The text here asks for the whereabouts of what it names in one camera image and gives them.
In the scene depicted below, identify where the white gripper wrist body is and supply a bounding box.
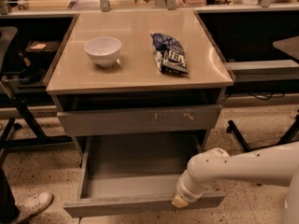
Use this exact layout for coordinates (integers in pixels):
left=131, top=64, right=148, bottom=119
left=177, top=170, right=207, bottom=203

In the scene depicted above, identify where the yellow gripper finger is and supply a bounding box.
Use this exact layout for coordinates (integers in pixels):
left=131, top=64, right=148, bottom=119
left=172, top=194, right=189, bottom=208

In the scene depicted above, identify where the grey drawer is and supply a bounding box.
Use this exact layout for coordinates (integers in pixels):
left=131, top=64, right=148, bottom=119
left=58, top=105, right=221, bottom=136
left=63, top=132, right=226, bottom=218

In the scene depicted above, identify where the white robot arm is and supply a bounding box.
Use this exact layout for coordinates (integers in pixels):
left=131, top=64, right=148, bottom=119
left=172, top=142, right=299, bottom=224

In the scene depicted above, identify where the grey top drawer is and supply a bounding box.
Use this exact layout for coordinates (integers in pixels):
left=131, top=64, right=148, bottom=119
left=58, top=105, right=221, bottom=136

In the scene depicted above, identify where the grey drawer cabinet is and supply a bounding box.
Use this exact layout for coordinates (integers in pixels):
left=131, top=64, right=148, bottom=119
left=47, top=9, right=233, bottom=147

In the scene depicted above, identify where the black wheeled stand base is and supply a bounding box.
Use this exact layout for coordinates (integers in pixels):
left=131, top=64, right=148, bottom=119
left=226, top=113, right=299, bottom=152

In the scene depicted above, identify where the blue chip bag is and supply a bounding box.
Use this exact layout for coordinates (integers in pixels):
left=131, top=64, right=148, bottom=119
left=150, top=33, right=189, bottom=74

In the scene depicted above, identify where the white sneaker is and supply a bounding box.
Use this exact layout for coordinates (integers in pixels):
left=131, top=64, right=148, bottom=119
left=9, top=191, right=53, bottom=224

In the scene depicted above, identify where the white bowl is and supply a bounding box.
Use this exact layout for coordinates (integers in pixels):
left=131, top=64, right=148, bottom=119
left=84, top=36, right=121, bottom=67

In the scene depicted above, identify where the black trouser leg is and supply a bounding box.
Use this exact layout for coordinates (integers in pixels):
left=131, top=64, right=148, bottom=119
left=0, top=168, right=20, bottom=224

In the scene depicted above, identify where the dark shelf box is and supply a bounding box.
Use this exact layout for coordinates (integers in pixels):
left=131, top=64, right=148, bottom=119
left=25, top=40, right=61, bottom=59

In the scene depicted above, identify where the black desk frame left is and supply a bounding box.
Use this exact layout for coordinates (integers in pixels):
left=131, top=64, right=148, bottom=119
left=0, top=25, right=75, bottom=151

